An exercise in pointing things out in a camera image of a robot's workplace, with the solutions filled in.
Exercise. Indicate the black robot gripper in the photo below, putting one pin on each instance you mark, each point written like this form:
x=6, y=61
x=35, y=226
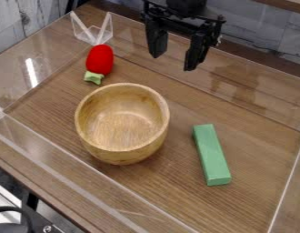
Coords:
x=187, y=17

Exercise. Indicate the red plush strawberry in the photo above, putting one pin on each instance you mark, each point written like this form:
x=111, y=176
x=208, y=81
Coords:
x=100, y=63

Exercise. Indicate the wooden bowl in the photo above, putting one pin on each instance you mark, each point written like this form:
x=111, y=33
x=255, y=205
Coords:
x=122, y=121

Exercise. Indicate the green rectangular block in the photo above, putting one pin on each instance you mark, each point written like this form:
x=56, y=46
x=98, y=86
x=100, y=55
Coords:
x=212, y=156

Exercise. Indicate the clear acrylic tray walls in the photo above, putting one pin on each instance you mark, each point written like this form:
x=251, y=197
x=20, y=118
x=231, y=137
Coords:
x=159, y=196

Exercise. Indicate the black metal table leg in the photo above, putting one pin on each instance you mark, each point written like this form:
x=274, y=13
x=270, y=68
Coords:
x=30, y=200

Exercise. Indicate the clear acrylic corner bracket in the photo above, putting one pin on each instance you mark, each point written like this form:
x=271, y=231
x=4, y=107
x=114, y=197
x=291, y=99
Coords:
x=92, y=35

